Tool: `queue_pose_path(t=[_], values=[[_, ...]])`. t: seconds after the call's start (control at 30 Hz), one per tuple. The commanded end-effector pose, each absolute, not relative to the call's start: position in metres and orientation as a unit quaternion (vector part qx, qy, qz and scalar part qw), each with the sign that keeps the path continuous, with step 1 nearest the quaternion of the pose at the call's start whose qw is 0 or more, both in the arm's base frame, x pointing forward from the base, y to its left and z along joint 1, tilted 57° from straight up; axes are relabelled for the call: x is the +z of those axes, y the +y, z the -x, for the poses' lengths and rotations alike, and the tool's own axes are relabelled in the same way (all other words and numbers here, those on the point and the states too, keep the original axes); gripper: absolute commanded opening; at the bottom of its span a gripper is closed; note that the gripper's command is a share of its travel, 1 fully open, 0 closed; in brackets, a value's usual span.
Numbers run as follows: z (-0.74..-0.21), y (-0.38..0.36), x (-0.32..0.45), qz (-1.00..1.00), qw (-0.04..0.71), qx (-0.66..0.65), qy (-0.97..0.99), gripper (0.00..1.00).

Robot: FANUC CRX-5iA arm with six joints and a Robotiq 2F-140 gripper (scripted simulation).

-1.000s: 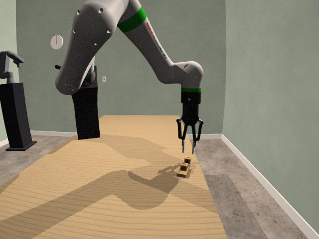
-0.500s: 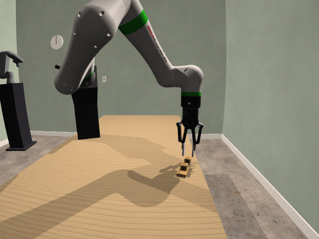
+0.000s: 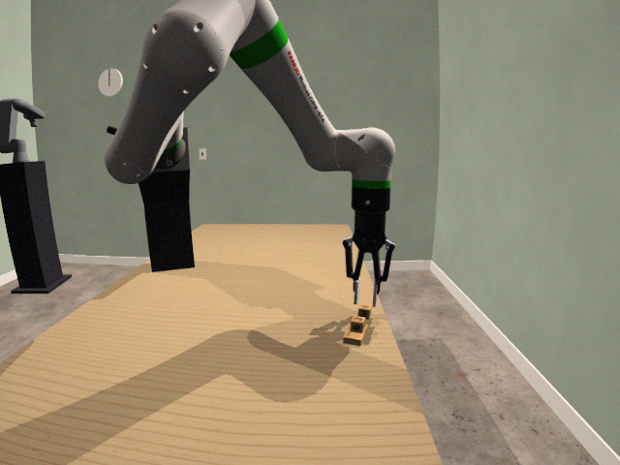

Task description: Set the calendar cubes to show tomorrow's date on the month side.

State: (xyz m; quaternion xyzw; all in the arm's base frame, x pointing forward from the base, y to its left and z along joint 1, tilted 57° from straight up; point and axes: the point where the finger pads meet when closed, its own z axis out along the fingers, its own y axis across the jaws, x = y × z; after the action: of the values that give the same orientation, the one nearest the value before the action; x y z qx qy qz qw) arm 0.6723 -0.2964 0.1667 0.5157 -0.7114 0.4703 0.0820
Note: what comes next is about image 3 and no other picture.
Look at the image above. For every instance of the tan cube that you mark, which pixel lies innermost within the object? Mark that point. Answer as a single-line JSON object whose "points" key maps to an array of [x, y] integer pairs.
{"points": [[364, 310], [357, 324]]}

